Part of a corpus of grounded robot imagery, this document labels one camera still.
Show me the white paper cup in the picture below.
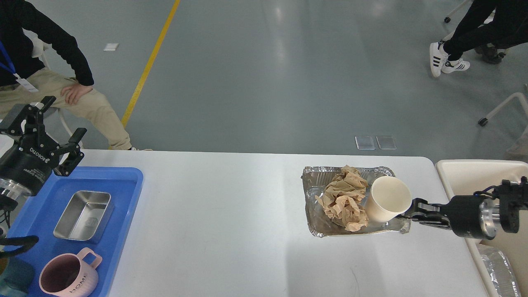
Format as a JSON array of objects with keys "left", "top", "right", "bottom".
[{"left": 364, "top": 176, "right": 413, "bottom": 224}]

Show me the floor plate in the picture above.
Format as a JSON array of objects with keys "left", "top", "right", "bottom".
[
  {"left": 355, "top": 136, "right": 376, "bottom": 151},
  {"left": 376, "top": 135, "right": 397, "bottom": 150}
]

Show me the right floor plate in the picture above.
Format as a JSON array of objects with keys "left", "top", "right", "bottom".
[{"left": 376, "top": 135, "right": 397, "bottom": 150}]

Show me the stainless steel tray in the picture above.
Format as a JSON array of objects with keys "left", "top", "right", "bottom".
[{"left": 53, "top": 191, "right": 114, "bottom": 244}]

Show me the teal cup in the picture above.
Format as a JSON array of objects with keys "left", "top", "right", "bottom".
[{"left": 0, "top": 257, "right": 35, "bottom": 297}]

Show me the brown paper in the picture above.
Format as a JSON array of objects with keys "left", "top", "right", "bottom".
[{"left": 316, "top": 165, "right": 369, "bottom": 232}]

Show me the white rolling chair frame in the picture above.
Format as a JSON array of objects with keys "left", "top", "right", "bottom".
[{"left": 443, "top": 0, "right": 495, "bottom": 42}]

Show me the white paper scrap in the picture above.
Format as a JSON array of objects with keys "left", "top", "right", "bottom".
[{"left": 103, "top": 43, "right": 120, "bottom": 52}]

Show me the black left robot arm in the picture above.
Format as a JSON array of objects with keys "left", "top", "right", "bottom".
[{"left": 0, "top": 96, "right": 87, "bottom": 228}]

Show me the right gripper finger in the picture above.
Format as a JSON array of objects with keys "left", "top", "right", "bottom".
[
  {"left": 410, "top": 198, "right": 448, "bottom": 213},
  {"left": 404, "top": 211, "right": 452, "bottom": 231}
]

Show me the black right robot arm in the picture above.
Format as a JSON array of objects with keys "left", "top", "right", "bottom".
[{"left": 401, "top": 176, "right": 528, "bottom": 240}]

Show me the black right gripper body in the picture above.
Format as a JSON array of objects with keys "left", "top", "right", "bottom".
[{"left": 448, "top": 195, "right": 497, "bottom": 240}]

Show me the white chair leg right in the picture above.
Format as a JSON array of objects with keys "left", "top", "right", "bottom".
[{"left": 478, "top": 92, "right": 528, "bottom": 127}]

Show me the blue plastic tray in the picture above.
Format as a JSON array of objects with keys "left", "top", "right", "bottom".
[{"left": 7, "top": 167, "right": 143, "bottom": 297}]

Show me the person in black shoes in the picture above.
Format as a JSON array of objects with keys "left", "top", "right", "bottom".
[{"left": 474, "top": 44, "right": 508, "bottom": 64}]

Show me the person in black sweater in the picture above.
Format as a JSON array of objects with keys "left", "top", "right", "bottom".
[{"left": 0, "top": 0, "right": 134, "bottom": 150}]

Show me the beige plastic bin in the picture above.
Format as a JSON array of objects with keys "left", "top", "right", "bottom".
[{"left": 435, "top": 160, "right": 528, "bottom": 297}]

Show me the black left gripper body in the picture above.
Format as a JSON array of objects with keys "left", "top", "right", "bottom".
[{"left": 0, "top": 139, "right": 61, "bottom": 197}]

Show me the person with striped sneakers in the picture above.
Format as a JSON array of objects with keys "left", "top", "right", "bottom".
[{"left": 429, "top": 0, "right": 528, "bottom": 78}]

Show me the left floor plate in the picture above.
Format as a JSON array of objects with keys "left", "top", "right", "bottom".
[{"left": 355, "top": 136, "right": 376, "bottom": 151}]

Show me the pink mug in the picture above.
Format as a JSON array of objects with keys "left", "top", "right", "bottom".
[{"left": 38, "top": 247, "right": 103, "bottom": 297}]

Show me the aluminium foil container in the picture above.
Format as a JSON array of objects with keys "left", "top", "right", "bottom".
[{"left": 301, "top": 167, "right": 411, "bottom": 238}]

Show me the foil container in bin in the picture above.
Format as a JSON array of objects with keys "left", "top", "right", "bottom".
[{"left": 477, "top": 244, "right": 521, "bottom": 297}]

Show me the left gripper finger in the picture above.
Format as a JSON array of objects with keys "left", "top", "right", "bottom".
[
  {"left": 49, "top": 127, "right": 87, "bottom": 177},
  {"left": 0, "top": 96, "right": 57, "bottom": 151}
]

